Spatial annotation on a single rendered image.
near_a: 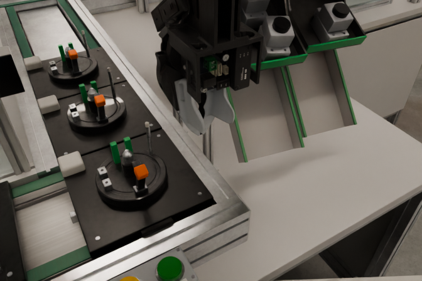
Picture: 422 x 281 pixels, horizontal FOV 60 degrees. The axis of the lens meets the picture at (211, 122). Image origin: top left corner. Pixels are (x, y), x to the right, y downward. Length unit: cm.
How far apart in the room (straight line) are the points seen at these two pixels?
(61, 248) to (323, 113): 61
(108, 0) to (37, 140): 104
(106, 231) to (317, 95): 53
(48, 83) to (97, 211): 51
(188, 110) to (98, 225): 35
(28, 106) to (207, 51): 80
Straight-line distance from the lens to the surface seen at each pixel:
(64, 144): 88
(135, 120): 90
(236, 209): 71
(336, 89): 88
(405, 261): 197
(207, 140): 83
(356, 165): 99
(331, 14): 72
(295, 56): 67
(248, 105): 77
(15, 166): 85
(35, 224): 82
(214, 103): 43
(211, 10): 31
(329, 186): 92
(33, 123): 100
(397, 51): 214
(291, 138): 79
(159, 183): 71
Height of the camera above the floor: 152
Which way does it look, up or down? 39 degrees down
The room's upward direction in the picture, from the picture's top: straight up
